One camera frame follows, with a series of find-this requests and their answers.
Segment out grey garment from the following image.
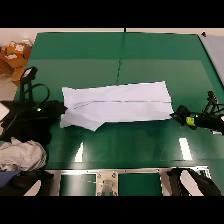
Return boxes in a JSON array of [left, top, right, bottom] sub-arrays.
[[0, 137, 48, 173]]

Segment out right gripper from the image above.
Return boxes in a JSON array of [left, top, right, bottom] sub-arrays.
[[169, 104, 202, 130]]

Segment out brown cardboard box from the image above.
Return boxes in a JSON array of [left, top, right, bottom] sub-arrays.
[[0, 39, 34, 86]]

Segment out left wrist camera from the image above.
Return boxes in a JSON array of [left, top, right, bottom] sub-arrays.
[[19, 65, 39, 102]]

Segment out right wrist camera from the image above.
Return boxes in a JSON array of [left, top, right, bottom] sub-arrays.
[[202, 90, 222, 115]]

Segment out white shirt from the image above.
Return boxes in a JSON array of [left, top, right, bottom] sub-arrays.
[[59, 80, 175, 132]]

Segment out silver frame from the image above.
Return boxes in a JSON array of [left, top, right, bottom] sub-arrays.
[[45, 166, 214, 197]]

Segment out black cable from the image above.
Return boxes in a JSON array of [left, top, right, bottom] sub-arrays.
[[29, 82, 51, 107]]

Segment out blue garment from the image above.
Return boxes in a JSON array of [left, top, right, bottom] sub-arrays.
[[0, 170, 22, 189]]

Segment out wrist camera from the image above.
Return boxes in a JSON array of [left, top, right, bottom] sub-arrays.
[[202, 90, 222, 115], [19, 65, 39, 102]]

